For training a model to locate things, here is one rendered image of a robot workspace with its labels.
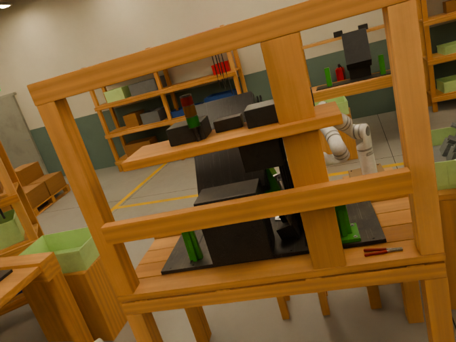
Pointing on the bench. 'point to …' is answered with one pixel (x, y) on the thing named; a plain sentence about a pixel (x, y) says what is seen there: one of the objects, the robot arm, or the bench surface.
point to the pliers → (381, 250)
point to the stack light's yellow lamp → (190, 111)
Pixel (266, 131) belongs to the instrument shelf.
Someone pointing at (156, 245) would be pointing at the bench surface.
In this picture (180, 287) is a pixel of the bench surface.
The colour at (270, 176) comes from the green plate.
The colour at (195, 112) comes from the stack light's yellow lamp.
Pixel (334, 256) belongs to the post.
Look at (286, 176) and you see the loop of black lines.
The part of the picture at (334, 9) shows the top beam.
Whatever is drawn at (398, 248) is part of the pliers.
